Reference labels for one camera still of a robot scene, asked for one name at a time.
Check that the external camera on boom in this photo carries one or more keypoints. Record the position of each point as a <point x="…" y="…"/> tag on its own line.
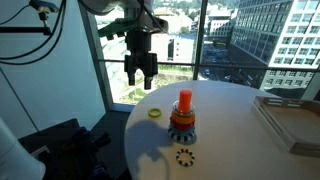
<point x="43" y="5"/>

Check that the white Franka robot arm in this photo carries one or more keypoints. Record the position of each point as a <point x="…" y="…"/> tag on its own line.
<point x="100" y="5"/>

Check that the shallow rectangular tray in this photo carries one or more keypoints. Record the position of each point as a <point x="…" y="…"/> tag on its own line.
<point x="293" y="123"/>

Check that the orange stacking peg stand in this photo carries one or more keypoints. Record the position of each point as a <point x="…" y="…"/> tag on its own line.
<point x="185" y="98"/>

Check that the black boom rod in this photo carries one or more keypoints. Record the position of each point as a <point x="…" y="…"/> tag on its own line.
<point x="23" y="29"/>

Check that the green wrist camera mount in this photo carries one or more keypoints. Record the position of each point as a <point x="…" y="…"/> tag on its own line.
<point x="116" y="27"/>

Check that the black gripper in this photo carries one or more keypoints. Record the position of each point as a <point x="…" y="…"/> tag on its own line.
<point x="140" y="50"/>

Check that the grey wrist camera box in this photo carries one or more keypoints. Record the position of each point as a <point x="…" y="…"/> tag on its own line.
<point x="158" y="25"/>

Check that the white rounded housing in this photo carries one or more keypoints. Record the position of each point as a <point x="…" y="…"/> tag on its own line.
<point x="16" y="156"/>

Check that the dark window railing bar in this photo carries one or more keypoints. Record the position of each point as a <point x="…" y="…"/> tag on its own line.
<point x="233" y="66"/>

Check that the black and blue clamp pile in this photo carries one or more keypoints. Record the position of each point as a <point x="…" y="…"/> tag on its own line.
<point x="80" y="150"/>

